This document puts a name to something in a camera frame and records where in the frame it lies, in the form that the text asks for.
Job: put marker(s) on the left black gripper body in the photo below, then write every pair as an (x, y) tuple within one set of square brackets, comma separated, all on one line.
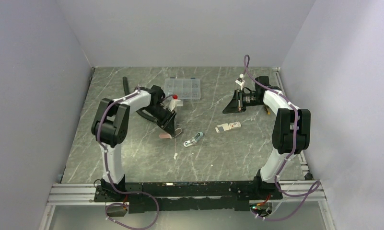
[(159, 112)]

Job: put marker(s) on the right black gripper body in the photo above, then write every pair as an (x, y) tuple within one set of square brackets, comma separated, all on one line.
[(250, 99)]

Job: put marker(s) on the pink mini stapler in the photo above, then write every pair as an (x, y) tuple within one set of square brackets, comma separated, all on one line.
[(166, 136)]

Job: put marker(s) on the white staple box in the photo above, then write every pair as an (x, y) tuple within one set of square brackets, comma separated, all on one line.
[(227, 126)]

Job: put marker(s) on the blue mini stapler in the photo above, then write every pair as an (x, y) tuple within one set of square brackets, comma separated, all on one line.
[(193, 140)]

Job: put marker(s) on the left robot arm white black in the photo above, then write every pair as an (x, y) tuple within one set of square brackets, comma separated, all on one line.
[(110, 128)]

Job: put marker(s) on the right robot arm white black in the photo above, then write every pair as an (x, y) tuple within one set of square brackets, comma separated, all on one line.
[(291, 132)]

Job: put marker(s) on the yellow black pliers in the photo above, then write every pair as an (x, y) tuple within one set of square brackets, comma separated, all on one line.
[(267, 110)]

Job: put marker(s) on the clear plastic organizer box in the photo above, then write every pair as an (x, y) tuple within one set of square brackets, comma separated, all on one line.
[(186, 89)]

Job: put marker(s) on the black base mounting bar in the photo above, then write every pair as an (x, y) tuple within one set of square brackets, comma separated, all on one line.
[(141, 196)]

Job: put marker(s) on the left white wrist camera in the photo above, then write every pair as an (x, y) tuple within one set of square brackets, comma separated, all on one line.
[(174, 103)]

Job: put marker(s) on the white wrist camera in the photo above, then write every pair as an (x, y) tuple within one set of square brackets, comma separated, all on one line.
[(174, 103), (240, 81)]

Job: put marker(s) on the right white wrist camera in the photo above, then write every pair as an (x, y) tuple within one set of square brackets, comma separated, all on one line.
[(240, 81)]

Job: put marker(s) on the aluminium frame rail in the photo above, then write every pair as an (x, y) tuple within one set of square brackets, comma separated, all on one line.
[(85, 194)]

